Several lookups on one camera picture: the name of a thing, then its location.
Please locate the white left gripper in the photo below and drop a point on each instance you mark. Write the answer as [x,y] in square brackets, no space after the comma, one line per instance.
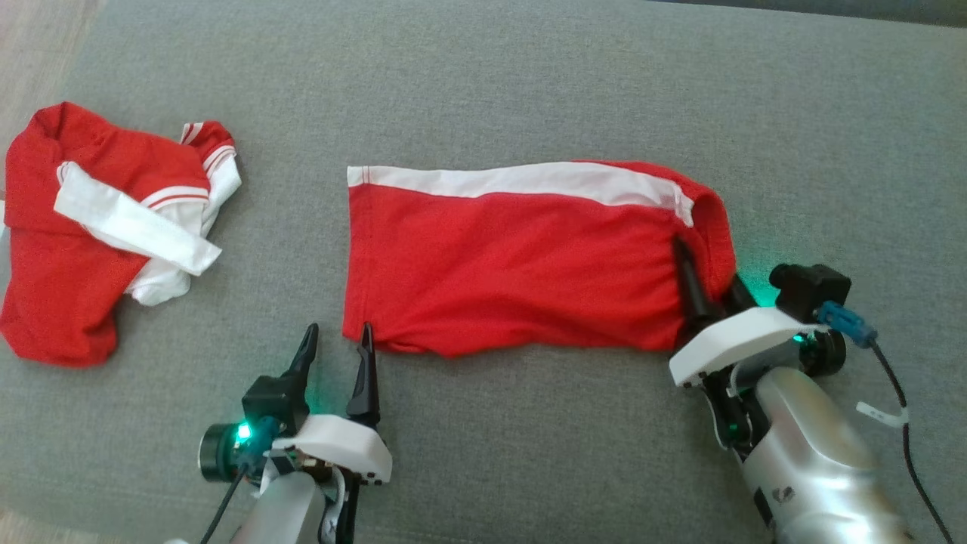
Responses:
[340,449]

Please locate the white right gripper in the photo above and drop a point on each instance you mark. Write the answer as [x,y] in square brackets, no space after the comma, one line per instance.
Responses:
[744,344]

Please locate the red shirt with white stripe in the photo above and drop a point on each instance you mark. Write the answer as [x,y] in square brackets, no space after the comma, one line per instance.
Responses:
[514,264]

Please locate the red white striped shirt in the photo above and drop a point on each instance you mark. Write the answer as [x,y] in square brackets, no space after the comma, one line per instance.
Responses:
[68,287]

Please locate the large grey sofa seat cushion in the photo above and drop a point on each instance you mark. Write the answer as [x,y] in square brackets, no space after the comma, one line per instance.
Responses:
[529,91]

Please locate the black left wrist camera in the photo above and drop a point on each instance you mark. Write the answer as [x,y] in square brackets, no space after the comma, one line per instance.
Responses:
[276,404]

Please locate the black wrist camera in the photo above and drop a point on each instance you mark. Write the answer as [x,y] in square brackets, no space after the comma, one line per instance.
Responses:
[812,291]
[276,404]

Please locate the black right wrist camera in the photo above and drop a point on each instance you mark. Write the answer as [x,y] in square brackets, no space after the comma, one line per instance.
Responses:
[812,291]

